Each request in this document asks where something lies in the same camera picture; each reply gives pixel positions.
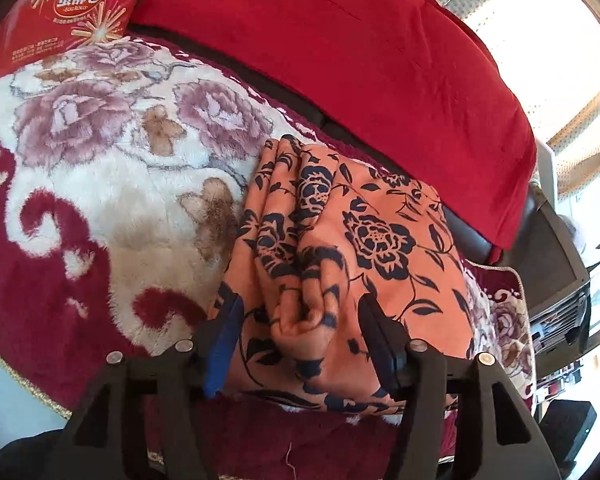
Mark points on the orange floral pants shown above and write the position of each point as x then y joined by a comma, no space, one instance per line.
340,270

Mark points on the maroon and white floral blanket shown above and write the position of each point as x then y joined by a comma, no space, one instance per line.
105,185

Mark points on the red blanket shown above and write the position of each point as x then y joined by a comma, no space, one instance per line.
360,60

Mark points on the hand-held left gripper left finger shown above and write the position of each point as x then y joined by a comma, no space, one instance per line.
220,350

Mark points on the grey television set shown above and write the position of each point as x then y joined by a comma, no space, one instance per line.
555,270

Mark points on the beige curtain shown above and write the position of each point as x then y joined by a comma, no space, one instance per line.
540,50

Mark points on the red gift box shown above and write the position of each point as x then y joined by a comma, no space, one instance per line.
60,10

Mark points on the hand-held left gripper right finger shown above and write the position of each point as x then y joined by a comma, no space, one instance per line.
385,350

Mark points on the black leather sofa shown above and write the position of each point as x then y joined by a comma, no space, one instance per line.
470,235

